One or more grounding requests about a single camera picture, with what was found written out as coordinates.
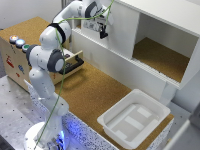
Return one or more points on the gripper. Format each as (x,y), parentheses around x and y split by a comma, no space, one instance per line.
(93,24)

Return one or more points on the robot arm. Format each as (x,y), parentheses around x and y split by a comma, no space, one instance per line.
(42,83)

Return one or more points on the white sliding door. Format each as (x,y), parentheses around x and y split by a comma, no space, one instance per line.
(121,31)

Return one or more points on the wooden drawer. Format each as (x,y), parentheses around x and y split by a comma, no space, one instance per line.
(74,56)

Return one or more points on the green button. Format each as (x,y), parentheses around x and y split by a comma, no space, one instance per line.
(26,47)

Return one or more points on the white cabinet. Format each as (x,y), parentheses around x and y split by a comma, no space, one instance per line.
(166,13)

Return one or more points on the blue button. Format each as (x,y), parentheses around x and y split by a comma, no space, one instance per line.
(20,42)

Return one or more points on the red button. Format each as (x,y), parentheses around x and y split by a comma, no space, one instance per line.
(13,39)

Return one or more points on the wooden drawer box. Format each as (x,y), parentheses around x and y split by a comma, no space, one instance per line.
(15,71)

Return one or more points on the white plastic box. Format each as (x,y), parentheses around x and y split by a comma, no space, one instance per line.
(135,118)

